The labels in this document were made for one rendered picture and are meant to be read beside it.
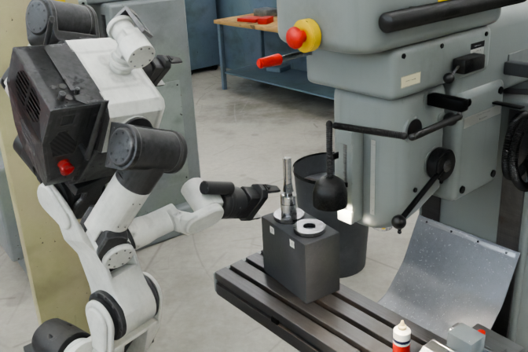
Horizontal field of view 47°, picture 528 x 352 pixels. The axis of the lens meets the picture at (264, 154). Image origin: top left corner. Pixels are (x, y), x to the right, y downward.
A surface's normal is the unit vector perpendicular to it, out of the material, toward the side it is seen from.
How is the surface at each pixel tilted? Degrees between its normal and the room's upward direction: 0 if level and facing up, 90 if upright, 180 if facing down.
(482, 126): 90
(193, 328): 0
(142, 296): 60
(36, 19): 75
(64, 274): 90
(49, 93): 35
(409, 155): 90
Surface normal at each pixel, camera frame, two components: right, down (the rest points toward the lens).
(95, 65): 0.40, -0.66
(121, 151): -0.64, -0.08
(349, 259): 0.36, 0.37
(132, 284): 0.66, -0.29
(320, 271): 0.54, 0.28
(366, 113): -0.76, 0.26
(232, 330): -0.05, -0.93
